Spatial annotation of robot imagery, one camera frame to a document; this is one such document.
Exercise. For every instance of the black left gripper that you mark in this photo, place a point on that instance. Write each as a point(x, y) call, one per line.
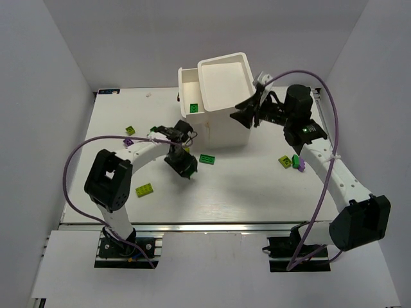
point(181, 165)

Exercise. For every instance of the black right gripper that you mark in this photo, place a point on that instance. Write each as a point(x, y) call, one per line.
point(254, 109)

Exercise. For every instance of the green lego plate two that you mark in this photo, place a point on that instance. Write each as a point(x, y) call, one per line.
point(207, 159)

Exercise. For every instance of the green lego plate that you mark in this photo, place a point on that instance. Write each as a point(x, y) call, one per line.
point(193, 108)

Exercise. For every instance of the purple round lego piece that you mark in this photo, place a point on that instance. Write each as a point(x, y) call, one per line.
point(302, 165)

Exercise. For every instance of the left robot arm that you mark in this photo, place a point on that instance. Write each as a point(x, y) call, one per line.
point(109, 181)

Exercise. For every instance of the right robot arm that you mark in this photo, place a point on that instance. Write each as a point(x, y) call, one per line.
point(362, 216)

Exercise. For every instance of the lime long lego brick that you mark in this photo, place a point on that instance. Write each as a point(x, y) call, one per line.
point(144, 190)

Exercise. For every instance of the lime sloped lego brick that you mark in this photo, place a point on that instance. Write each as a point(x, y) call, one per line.
point(285, 161)

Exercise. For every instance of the purple flat lego brick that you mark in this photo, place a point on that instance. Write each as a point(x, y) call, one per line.
point(128, 142)

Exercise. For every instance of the lime lego brick far left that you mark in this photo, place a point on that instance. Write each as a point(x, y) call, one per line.
point(130, 130)

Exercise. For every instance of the blue corner sticker left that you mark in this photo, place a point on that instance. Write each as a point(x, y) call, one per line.
point(108, 91)

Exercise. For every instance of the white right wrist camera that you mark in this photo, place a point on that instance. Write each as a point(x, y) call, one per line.
point(260, 82)

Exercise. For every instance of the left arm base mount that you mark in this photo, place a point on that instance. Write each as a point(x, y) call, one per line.
point(114, 254)

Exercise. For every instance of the aluminium table front rail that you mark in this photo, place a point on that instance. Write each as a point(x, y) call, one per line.
point(276, 226)

